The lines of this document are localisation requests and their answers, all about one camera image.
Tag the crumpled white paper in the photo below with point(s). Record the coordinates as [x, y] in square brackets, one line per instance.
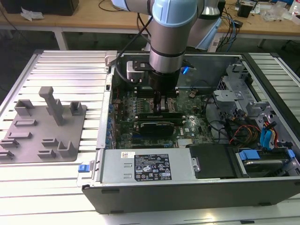
[31, 14]

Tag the black RAM slot bank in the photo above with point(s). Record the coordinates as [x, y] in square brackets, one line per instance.
[144, 93]
[137, 116]

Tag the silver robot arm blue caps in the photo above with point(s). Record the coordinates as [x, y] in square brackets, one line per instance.
[168, 42]

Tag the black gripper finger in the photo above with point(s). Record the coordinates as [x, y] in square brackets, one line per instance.
[158, 103]

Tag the silver chipset heatsink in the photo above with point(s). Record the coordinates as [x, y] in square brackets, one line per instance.
[184, 142]

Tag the hard disk in blue carrier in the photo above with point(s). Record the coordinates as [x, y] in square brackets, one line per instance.
[249, 155]

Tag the silver coin battery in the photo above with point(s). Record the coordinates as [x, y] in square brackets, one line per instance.
[192, 95]

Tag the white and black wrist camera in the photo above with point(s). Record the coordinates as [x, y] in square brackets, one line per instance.
[136, 70]

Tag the clear plastic bags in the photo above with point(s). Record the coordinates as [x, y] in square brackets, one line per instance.
[270, 16]

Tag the green motherboard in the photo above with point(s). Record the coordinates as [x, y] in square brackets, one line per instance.
[199, 117]

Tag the small black device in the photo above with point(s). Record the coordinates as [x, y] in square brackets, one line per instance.
[245, 10]

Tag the silver power supply with label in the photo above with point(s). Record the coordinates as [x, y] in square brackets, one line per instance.
[117, 166]

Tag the grey parts rack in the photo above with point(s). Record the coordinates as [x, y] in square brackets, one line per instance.
[47, 131]

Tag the silver metal drive cage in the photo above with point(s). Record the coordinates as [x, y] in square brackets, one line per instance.
[232, 93]

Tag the grey case hinge bracket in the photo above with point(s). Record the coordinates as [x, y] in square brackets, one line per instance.
[110, 58]

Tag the black open PC case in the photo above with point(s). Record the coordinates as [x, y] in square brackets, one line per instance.
[164, 199]

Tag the black box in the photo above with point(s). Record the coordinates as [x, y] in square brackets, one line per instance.
[42, 7]

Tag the wooden desk white frame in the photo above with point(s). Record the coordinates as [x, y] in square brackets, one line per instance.
[70, 22]

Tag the black plastic shroud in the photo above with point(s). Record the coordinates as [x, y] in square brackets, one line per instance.
[211, 161]

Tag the blue case latch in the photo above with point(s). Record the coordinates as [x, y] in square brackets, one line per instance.
[84, 168]

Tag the black graphics card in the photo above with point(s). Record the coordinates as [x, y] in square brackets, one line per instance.
[155, 129]

